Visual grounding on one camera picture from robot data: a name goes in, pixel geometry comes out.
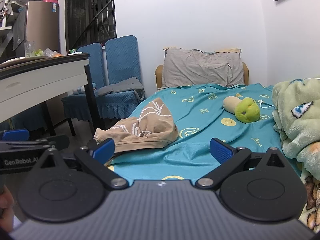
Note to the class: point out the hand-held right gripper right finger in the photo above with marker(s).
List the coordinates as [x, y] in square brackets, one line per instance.
[221, 152]

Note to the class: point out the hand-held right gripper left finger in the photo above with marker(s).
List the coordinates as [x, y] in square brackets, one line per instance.
[105, 150]

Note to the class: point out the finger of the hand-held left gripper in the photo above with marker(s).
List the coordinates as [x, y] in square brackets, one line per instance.
[15, 134]

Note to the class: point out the tan printed shirt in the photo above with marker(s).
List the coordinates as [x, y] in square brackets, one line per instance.
[150, 130]

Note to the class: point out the person's left hand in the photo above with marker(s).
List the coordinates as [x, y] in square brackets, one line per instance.
[5, 205]

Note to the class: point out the teal patterned bed sheet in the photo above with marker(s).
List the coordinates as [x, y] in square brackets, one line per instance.
[200, 132]

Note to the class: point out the green and beige plush toy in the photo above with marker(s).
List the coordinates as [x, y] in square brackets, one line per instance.
[246, 111]

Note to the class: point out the white and black table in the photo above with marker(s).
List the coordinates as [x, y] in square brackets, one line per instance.
[37, 80]

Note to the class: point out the light blue plush toy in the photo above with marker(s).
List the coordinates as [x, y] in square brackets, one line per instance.
[78, 89]

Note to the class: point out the white plate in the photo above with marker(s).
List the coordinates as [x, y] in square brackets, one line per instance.
[12, 60]

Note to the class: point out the green fleece blanket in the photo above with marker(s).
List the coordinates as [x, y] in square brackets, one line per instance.
[297, 130]

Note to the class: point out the green leafy vegetables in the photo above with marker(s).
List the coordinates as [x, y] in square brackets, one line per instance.
[38, 52]

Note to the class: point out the clear drinking glass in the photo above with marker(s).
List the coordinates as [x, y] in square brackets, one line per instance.
[29, 48]

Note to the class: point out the grey pillow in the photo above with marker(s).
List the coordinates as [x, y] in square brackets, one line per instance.
[200, 67]

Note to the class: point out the blue covered chair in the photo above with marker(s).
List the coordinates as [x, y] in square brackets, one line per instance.
[122, 60]
[92, 62]

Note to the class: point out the clear plastic bag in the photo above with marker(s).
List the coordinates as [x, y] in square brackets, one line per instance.
[51, 52]

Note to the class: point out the bronze refrigerator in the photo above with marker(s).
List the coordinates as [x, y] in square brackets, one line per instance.
[42, 25]

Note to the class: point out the dark barred window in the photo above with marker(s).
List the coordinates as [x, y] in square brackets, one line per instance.
[82, 17]

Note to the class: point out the pink container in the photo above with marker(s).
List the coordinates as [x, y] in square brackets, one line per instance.
[50, 0]

